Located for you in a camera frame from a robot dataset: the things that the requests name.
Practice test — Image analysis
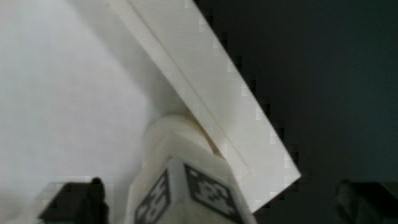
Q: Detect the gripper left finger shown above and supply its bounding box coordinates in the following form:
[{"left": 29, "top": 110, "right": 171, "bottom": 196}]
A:
[{"left": 40, "top": 178, "right": 109, "bottom": 224}]

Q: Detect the white square tabletop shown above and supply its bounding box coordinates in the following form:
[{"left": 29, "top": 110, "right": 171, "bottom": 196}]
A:
[{"left": 0, "top": 0, "right": 301, "bottom": 224}]

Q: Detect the white table leg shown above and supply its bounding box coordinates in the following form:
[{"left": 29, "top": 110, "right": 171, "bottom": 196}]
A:
[{"left": 123, "top": 115, "right": 258, "bottom": 224}]

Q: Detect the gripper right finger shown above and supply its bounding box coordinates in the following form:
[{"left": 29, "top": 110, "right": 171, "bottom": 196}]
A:
[{"left": 336, "top": 179, "right": 398, "bottom": 224}]

